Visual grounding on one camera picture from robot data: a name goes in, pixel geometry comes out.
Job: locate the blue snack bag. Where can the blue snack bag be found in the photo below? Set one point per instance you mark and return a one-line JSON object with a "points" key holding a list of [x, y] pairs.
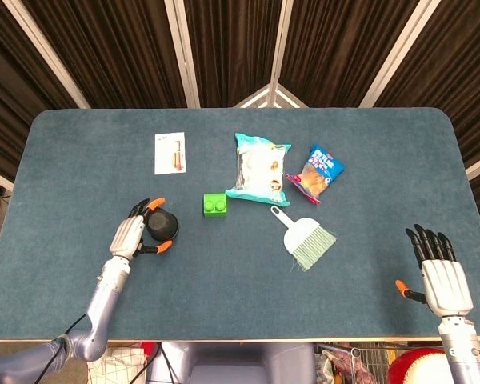
{"points": [[320, 172]]}

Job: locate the white picture card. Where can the white picture card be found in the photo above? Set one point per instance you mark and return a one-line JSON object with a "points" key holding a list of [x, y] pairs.
{"points": [[164, 156]]}

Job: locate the green building block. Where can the green building block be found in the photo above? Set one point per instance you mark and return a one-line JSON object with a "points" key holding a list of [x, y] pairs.
{"points": [[215, 206]]}

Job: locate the white screen bottom rail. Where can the white screen bottom rail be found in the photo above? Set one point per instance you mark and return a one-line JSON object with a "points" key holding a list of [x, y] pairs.
{"points": [[251, 98], [292, 97]]}

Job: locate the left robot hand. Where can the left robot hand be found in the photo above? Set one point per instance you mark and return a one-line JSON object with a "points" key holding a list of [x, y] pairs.
{"points": [[126, 236]]}

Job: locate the red and white ball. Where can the red and white ball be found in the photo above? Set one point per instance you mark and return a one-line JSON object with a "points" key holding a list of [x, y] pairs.
{"points": [[408, 368]]}

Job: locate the grey robot torso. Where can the grey robot torso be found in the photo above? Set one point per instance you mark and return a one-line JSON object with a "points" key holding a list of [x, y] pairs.
{"points": [[240, 360]]}

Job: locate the white checked cloth bag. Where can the white checked cloth bag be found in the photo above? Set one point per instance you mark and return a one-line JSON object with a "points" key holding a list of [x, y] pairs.
{"points": [[116, 366]]}

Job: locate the black round object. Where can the black round object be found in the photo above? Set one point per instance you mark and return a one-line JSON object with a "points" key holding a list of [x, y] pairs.
{"points": [[164, 226]]}

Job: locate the brown curtain panel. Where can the brown curtain panel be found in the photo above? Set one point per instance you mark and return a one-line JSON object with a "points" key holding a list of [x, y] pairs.
{"points": [[464, 80], [8, 80], [344, 48], [232, 48], [116, 52]]}

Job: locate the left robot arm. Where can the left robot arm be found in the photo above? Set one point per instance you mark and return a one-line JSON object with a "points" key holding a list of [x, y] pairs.
{"points": [[104, 296]]}

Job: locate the white hand brush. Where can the white hand brush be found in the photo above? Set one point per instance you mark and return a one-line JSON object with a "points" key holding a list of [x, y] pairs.
{"points": [[300, 236]]}

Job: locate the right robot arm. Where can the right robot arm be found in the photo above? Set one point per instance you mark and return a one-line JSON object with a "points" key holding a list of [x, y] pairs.
{"points": [[462, 352]]}

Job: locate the teal snack bag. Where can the teal snack bag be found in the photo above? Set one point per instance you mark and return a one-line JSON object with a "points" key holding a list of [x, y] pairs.
{"points": [[260, 168]]}

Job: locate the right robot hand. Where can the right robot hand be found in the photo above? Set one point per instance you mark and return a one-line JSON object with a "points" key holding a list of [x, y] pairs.
{"points": [[444, 284]]}

